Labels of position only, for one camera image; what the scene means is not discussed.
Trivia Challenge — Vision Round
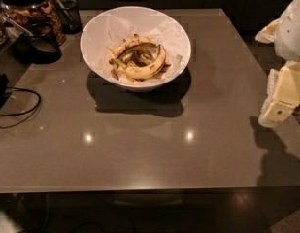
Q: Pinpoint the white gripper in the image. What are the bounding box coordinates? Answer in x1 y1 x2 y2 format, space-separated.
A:
255 0 300 128

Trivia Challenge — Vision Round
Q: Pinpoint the yellow spotted banana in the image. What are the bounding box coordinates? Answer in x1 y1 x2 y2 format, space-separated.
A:
125 45 166 80

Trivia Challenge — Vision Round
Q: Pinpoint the banana peel pile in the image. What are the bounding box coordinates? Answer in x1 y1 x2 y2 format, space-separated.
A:
109 34 170 82

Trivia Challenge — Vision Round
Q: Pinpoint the white ceramic bowl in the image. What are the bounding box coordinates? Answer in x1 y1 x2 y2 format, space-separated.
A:
80 6 191 92

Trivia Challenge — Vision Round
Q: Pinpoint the white paper bowl liner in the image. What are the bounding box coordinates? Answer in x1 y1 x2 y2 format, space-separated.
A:
96 13 187 88

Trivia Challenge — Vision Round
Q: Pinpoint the black mesh pen cup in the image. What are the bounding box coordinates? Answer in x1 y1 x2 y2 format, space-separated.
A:
56 1 82 34

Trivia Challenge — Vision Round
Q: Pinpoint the black mug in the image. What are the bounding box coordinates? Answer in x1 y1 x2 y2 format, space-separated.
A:
12 23 61 64

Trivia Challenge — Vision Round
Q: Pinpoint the glass jar with snacks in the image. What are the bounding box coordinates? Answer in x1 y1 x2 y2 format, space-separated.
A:
0 0 65 45

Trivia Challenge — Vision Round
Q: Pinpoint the black cable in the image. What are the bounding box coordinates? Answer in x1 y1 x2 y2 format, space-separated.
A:
0 86 43 130

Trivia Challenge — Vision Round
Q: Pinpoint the metal spoon handle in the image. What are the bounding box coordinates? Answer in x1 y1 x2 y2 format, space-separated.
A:
0 12 34 37

